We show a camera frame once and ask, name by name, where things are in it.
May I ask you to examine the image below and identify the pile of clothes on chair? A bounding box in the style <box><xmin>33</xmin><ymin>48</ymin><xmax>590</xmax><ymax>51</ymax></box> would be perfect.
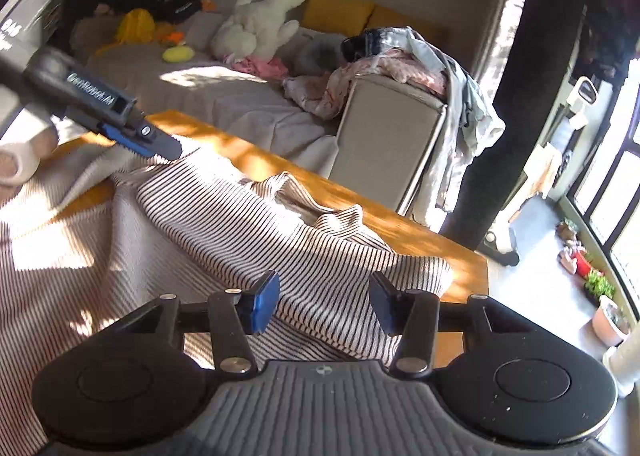
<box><xmin>282</xmin><ymin>27</ymin><xmax>506</xmax><ymax>219</ymax></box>

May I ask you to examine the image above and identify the small green potted plant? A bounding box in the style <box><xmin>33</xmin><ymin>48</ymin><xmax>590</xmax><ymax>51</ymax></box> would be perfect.
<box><xmin>584</xmin><ymin>269</ymin><xmax>616</xmax><ymax>307</ymax></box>

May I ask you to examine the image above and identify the beige striped sweater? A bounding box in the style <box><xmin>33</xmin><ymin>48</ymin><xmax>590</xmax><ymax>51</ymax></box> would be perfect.
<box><xmin>1</xmin><ymin>140</ymin><xmax>452</xmax><ymax>455</ymax></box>

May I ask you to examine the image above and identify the yellow sofa cushion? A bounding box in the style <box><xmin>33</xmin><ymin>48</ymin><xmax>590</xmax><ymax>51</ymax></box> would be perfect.
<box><xmin>300</xmin><ymin>0</ymin><xmax>375</xmax><ymax>37</ymax></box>

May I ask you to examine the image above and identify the black cap on sofa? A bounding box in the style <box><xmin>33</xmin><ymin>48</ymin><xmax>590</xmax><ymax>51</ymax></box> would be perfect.
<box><xmin>150</xmin><ymin>0</ymin><xmax>202</xmax><ymax>24</ymax></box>

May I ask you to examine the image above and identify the white upright vacuum cleaner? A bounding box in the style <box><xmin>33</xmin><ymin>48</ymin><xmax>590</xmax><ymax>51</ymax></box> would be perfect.
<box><xmin>477</xmin><ymin>76</ymin><xmax>599</xmax><ymax>267</ymax></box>

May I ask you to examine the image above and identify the left hand on gripper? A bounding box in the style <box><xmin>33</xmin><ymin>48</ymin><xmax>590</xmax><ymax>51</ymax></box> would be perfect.
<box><xmin>1</xmin><ymin>104</ymin><xmax>58</xmax><ymax>205</ymax></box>

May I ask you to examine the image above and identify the pink cloth on sofa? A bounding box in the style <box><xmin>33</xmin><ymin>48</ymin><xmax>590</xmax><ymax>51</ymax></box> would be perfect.
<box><xmin>231</xmin><ymin>57</ymin><xmax>288</xmax><ymax>80</ymax></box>

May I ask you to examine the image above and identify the red flower pot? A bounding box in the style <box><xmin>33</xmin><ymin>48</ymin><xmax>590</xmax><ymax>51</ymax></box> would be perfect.
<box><xmin>574</xmin><ymin>250</ymin><xmax>593</xmax><ymax>280</ymax></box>

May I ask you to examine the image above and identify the white plush rabbit toy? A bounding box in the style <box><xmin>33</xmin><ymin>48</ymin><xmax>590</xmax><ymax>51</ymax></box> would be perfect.
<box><xmin>209</xmin><ymin>0</ymin><xmax>306</xmax><ymax>63</ymax></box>

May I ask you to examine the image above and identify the grey covered sofa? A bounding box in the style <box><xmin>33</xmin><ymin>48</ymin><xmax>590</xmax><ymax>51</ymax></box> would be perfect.
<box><xmin>70</xmin><ymin>12</ymin><xmax>338</xmax><ymax>178</ymax></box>

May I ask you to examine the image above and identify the yellow plush toy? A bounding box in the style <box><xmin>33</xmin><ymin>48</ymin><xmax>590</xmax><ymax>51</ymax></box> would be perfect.
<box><xmin>96</xmin><ymin>9</ymin><xmax>175</xmax><ymax>54</ymax></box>

